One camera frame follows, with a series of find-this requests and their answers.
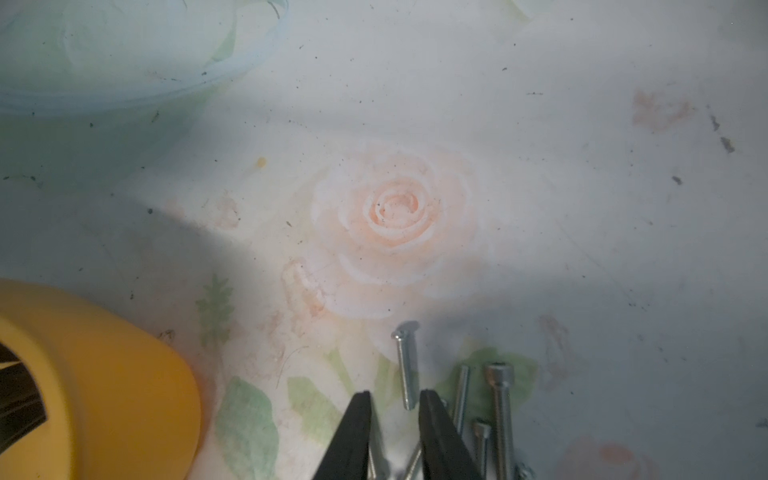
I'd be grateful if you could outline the small silver screw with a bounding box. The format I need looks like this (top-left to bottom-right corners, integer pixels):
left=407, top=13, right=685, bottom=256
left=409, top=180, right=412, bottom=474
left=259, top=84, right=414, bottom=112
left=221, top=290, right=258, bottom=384
left=515, top=462, right=536, bottom=480

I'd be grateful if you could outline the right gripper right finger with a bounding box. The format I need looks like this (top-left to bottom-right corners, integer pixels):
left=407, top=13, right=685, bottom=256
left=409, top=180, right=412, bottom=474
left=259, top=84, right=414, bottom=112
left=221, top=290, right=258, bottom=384
left=418, top=389, right=481, bottom=480

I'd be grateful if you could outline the silver screw round head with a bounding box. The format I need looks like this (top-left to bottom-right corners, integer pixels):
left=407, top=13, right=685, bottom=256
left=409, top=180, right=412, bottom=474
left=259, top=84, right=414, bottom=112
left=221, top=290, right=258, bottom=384
left=391, top=321, right=419, bottom=411

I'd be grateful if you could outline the yellow plastic storage tray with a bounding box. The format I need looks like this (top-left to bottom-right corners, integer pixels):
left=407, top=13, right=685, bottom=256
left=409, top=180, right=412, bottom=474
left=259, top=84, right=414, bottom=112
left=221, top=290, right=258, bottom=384
left=1, top=279, right=202, bottom=479

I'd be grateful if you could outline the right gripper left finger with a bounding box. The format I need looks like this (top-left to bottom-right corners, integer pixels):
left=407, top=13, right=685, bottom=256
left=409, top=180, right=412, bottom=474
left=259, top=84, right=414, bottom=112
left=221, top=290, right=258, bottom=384
left=313, top=391, right=372, bottom=480

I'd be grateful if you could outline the long silver socket screw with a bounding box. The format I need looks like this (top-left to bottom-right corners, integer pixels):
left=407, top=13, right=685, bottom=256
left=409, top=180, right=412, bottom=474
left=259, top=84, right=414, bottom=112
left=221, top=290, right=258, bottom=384
left=484, top=362, right=516, bottom=480

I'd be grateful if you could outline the silver screw diagonal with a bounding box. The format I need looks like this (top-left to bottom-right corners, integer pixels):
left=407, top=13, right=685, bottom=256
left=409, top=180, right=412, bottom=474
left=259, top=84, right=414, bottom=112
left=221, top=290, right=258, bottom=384
left=403, top=364, right=471, bottom=480

